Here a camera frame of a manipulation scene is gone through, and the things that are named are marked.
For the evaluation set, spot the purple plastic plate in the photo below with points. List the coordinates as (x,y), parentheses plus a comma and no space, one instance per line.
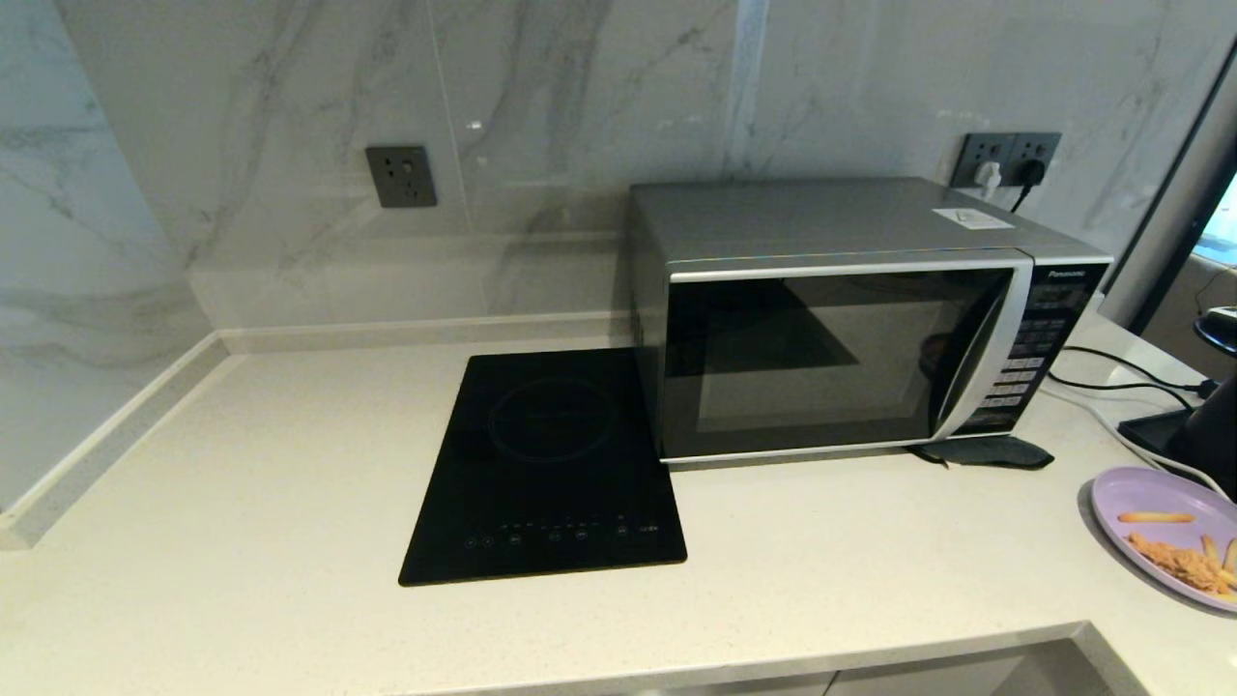
(1126,493)

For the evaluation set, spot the silver microwave oven body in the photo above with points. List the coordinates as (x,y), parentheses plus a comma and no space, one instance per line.
(802,217)

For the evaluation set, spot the black induction cooktop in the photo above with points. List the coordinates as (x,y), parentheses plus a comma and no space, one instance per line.
(541,474)

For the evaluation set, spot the white sticker label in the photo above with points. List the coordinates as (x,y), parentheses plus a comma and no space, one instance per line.
(971,218)

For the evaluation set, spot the dark cloth pad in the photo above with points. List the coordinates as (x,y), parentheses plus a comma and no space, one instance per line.
(995,454)

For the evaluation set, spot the white power plug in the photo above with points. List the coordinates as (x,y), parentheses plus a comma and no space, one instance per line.
(988,178)

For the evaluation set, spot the black power plug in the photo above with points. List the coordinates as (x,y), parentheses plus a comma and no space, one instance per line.
(1030,172)

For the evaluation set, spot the french fry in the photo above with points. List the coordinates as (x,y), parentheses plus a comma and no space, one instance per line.
(1231,555)
(1155,517)
(1225,586)
(1210,547)

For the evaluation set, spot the black appliance base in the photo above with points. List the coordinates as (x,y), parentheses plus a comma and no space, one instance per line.
(1203,435)

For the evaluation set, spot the fried chicken piece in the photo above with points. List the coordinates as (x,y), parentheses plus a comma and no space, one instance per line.
(1174,563)

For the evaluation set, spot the black round stool seat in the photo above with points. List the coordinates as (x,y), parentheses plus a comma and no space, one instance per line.
(1220,331)

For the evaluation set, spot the grey single wall socket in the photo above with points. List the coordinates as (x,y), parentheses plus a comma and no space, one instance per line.
(400,177)

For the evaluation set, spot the grey double wall socket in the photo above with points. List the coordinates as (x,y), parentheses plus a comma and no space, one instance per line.
(976,147)

